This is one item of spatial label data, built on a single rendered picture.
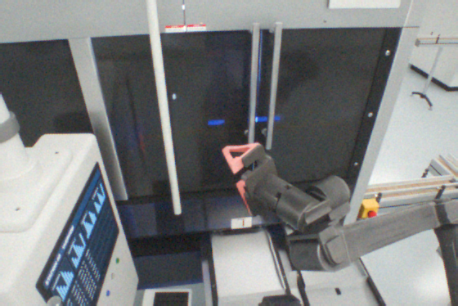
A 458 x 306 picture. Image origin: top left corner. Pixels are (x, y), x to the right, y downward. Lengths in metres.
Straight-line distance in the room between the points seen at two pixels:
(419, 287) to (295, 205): 2.25
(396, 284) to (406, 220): 1.95
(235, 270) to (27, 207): 0.89
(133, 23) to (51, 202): 0.49
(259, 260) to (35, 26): 1.14
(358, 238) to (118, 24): 0.75
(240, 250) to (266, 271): 0.15
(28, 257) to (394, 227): 0.69
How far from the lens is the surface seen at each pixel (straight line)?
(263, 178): 0.55
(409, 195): 1.84
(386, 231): 0.65
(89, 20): 0.93
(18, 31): 1.00
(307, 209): 0.50
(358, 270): 1.48
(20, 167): 0.78
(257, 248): 1.45
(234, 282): 1.35
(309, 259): 0.52
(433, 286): 2.77
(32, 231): 0.73
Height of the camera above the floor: 2.03
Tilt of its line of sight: 36 degrees down
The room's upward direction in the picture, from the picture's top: straight up
